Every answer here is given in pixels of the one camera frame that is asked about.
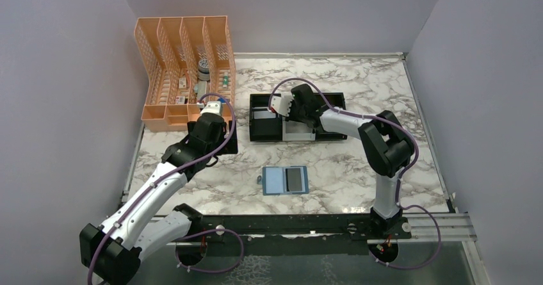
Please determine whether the black card tray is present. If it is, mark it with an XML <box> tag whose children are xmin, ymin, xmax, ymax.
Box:
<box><xmin>314</xmin><ymin>92</ymin><xmax>347</xmax><ymax>141</ymax></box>
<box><xmin>249</xmin><ymin>94</ymin><xmax>282</xmax><ymax>142</ymax></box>

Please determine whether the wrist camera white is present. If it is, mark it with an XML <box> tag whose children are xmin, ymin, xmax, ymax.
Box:
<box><xmin>197</xmin><ymin>101</ymin><xmax>225</xmax><ymax>116</ymax></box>
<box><xmin>268</xmin><ymin>95</ymin><xmax>294</xmax><ymax>117</ymax></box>

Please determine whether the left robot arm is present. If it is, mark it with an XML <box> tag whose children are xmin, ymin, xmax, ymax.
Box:
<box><xmin>79</xmin><ymin>111</ymin><xmax>238</xmax><ymax>284</ymax></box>

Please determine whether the green white small bottle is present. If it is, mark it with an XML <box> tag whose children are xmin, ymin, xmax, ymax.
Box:
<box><xmin>222</xmin><ymin>73</ymin><xmax>229</xmax><ymax>88</ymax></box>

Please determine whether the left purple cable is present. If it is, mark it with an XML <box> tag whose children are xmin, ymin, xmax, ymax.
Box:
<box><xmin>86</xmin><ymin>93</ymin><xmax>245</xmax><ymax>285</ymax></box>

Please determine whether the blue card holder wallet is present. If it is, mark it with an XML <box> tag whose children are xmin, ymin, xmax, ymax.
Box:
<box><xmin>257</xmin><ymin>166</ymin><xmax>309</xmax><ymax>195</ymax></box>

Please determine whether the orange plastic desk organizer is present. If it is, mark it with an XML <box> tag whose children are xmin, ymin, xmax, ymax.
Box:
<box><xmin>134</xmin><ymin>15</ymin><xmax>236</xmax><ymax>132</ymax></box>

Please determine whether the silver crest card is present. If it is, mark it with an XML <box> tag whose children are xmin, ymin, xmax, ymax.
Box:
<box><xmin>253</xmin><ymin>109</ymin><xmax>277</xmax><ymax>120</ymax></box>

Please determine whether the black left card tray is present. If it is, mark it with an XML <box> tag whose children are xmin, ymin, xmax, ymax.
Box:
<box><xmin>249</xmin><ymin>94</ymin><xmax>282</xmax><ymax>142</ymax></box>

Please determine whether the white red labelled box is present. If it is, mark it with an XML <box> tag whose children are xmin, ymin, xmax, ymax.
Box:
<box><xmin>175</xmin><ymin>95</ymin><xmax>187</xmax><ymax>104</ymax></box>

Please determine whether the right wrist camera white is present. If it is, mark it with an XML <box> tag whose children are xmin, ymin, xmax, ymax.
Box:
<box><xmin>268</xmin><ymin>95</ymin><xmax>294</xmax><ymax>117</ymax></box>

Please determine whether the aluminium frame rail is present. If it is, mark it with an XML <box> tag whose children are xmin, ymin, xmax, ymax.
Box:
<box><xmin>405</xmin><ymin>213</ymin><xmax>478</xmax><ymax>242</ymax></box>

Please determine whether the white middle card tray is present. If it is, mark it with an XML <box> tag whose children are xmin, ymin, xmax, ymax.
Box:
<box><xmin>282</xmin><ymin>120</ymin><xmax>316</xmax><ymax>142</ymax></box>

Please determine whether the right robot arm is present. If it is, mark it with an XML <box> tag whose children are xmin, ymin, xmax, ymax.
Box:
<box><xmin>287</xmin><ymin>84</ymin><xmax>418</xmax><ymax>238</ymax></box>

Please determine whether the black right card tray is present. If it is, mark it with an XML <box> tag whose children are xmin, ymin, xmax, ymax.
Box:
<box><xmin>314</xmin><ymin>92</ymin><xmax>347</xmax><ymax>141</ymax></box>

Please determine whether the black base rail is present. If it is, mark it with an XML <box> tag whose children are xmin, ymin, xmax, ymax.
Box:
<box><xmin>161</xmin><ymin>213</ymin><xmax>412</xmax><ymax>247</ymax></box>

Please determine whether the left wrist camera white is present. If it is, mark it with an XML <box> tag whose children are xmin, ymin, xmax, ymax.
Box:
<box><xmin>197</xmin><ymin>101</ymin><xmax>225</xmax><ymax>116</ymax></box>

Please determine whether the round tin in organizer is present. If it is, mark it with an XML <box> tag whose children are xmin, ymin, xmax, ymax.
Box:
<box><xmin>197</xmin><ymin>58</ymin><xmax>211</xmax><ymax>81</ymax></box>

